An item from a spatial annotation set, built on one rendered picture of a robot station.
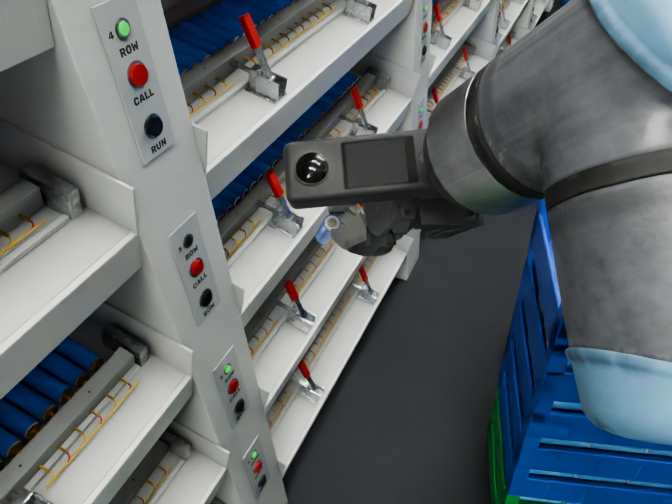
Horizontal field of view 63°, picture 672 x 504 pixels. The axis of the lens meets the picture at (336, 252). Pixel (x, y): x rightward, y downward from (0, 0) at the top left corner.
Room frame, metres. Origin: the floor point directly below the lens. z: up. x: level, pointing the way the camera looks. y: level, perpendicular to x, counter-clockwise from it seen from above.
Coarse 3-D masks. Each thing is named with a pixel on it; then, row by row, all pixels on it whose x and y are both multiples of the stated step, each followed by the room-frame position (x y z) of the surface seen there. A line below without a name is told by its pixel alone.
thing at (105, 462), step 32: (96, 320) 0.42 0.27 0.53; (128, 320) 0.39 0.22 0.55; (96, 352) 0.38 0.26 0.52; (160, 352) 0.38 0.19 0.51; (192, 352) 0.36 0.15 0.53; (160, 384) 0.35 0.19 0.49; (192, 384) 0.37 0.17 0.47; (32, 416) 0.31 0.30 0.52; (128, 416) 0.32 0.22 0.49; (160, 416) 0.32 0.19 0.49; (96, 448) 0.28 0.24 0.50; (128, 448) 0.29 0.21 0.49; (64, 480) 0.25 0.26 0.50; (96, 480) 0.25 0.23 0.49
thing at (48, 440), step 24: (120, 360) 0.36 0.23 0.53; (96, 384) 0.33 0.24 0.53; (72, 408) 0.31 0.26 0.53; (48, 432) 0.28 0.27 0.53; (72, 432) 0.29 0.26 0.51; (24, 456) 0.26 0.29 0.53; (48, 456) 0.27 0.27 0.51; (72, 456) 0.27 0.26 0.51; (0, 480) 0.24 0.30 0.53; (24, 480) 0.25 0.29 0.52
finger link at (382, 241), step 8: (368, 232) 0.36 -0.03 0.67; (392, 232) 0.34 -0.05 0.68; (368, 240) 0.36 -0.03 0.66; (376, 240) 0.35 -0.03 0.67; (384, 240) 0.34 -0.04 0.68; (392, 240) 0.34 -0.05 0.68; (352, 248) 0.38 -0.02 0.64; (360, 248) 0.36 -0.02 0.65; (368, 248) 0.35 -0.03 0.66; (376, 248) 0.34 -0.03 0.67; (384, 248) 0.34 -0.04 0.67; (392, 248) 0.35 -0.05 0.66
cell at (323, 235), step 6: (330, 216) 0.44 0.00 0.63; (336, 216) 0.44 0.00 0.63; (324, 222) 0.43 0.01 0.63; (330, 222) 0.43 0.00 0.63; (336, 222) 0.43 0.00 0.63; (324, 228) 0.43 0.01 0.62; (330, 228) 0.43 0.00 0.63; (336, 228) 0.43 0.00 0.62; (318, 234) 0.45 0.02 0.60; (324, 234) 0.44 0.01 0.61; (330, 234) 0.43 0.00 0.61; (318, 240) 0.46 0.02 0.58; (324, 240) 0.45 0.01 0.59; (330, 240) 0.46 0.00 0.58
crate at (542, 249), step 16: (544, 208) 0.54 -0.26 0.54; (544, 224) 0.53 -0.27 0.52; (544, 240) 0.49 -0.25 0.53; (544, 256) 0.47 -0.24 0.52; (544, 272) 0.46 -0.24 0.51; (544, 288) 0.44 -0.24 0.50; (544, 304) 0.42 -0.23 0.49; (560, 304) 0.38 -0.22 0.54; (544, 320) 0.41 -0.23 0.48; (560, 320) 0.36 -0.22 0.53; (560, 336) 0.36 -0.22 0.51; (560, 352) 0.36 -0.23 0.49
